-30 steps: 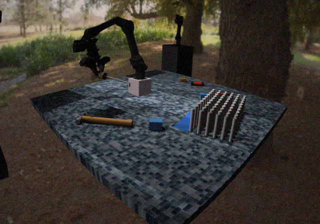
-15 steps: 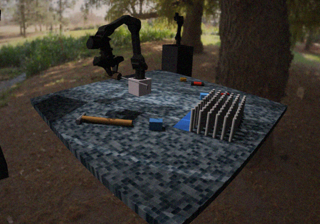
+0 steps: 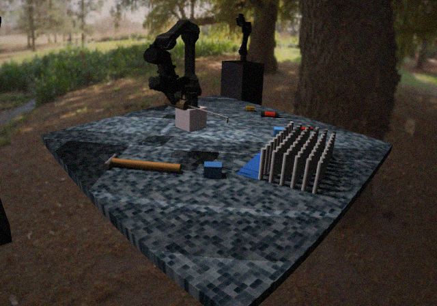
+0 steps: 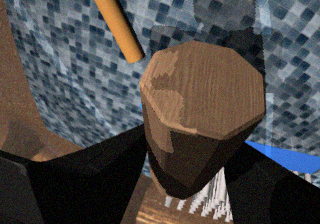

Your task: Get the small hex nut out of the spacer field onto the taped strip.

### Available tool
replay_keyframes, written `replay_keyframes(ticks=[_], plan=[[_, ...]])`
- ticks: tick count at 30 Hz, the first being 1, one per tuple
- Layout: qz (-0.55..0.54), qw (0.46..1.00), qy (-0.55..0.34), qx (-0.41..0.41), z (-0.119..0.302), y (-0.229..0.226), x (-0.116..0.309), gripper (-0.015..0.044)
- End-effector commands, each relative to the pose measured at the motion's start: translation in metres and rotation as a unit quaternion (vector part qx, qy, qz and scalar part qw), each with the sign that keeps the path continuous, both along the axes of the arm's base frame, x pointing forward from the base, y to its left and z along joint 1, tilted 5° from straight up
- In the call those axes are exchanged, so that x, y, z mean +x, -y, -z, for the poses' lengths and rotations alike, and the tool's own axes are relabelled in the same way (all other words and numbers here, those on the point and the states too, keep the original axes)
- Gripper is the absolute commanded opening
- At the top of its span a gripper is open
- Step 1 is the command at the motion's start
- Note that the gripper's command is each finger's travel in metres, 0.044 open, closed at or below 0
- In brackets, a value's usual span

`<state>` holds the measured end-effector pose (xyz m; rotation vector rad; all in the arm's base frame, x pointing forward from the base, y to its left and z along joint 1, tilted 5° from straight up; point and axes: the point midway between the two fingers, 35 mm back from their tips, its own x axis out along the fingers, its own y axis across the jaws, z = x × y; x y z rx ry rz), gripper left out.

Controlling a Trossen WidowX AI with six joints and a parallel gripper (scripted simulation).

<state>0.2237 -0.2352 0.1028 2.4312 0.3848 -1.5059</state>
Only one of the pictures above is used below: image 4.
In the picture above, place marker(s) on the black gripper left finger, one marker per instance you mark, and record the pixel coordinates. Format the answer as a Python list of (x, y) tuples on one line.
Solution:
[(90, 186)]

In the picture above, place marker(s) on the blue flat strip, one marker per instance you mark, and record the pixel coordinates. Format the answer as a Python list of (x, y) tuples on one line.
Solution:
[(296, 161)]

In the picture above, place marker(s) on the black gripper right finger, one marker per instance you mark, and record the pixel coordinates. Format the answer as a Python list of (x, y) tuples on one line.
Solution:
[(263, 192)]

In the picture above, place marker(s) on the small hammer with wooden handle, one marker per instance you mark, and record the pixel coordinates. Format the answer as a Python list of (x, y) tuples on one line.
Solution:
[(120, 29)]

